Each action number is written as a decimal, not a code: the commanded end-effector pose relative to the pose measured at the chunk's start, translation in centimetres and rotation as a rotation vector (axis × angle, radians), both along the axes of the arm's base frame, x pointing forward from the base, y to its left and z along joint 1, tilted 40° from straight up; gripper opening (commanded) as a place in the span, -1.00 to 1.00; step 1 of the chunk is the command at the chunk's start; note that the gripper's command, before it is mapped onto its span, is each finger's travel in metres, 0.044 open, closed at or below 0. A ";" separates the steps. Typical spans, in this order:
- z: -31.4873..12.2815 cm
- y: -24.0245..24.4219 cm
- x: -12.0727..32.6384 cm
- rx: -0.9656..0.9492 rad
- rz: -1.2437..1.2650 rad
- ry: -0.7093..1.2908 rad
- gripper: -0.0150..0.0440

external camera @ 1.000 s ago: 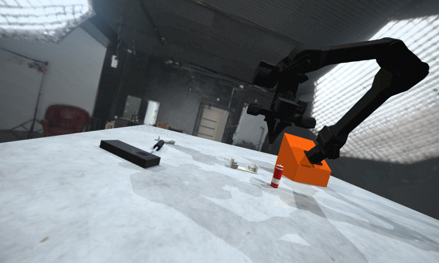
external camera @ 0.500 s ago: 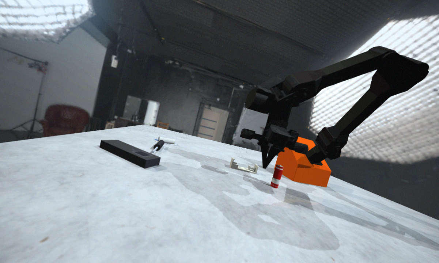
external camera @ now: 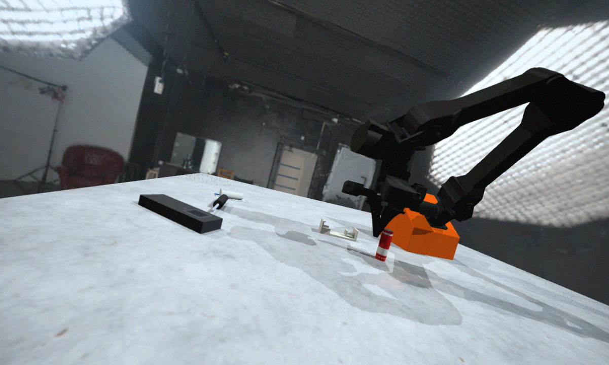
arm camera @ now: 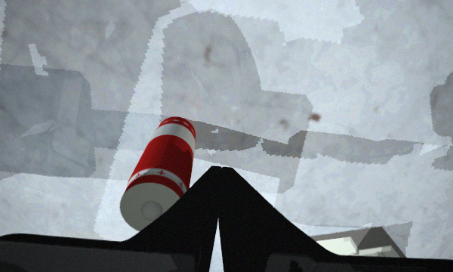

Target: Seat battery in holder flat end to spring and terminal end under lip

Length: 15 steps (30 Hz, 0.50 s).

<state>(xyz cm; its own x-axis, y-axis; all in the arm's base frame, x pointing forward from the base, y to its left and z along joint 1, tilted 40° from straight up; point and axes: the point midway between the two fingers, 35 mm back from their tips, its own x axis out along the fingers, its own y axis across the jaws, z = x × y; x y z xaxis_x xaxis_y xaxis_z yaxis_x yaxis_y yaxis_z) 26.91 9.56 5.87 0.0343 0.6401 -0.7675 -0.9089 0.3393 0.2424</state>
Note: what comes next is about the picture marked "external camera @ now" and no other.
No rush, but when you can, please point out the red and silver battery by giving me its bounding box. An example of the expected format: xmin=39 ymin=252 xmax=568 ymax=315
xmin=375 ymin=229 xmax=394 ymax=261

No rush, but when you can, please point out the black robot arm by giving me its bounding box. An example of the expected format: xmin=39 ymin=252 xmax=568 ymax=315
xmin=350 ymin=67 xmax=605 ymax=230

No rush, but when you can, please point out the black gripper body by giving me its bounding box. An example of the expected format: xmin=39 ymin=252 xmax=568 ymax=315
xmin=342 ymin=162 xmax=439 ymax=219

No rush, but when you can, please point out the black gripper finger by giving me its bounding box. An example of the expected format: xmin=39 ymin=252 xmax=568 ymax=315
xmin=366 ymin=200 xmax=384 ymax=237
xmin=376 ymin=205 xmax=405 ymax=237

